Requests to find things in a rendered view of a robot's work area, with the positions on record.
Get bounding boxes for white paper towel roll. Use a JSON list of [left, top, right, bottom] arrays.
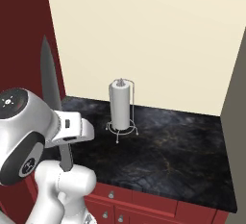
[[109, 79, 132, 130]]

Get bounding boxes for knife with dark handle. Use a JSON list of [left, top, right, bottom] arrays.
[[39, 35, 74, 173]]

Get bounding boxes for dark red tall cabinet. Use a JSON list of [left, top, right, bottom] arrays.
[[0, 0, 67, 224]]

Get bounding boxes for wire paper towel holder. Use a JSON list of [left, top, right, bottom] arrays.
[[106, 77, 139, 144]]

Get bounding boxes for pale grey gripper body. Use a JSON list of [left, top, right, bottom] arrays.
[[76, 117, 96, 143]]

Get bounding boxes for red drawer front with knob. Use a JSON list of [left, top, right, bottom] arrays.
[[86, 182, 135, 211]]

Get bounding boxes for red cabinet door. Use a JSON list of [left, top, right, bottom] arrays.
[[84, 198, 115, 224], [112, 206, 176, 224]]

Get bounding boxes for grey tall fridge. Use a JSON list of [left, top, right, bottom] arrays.
[[219, 25, 246, 224]]

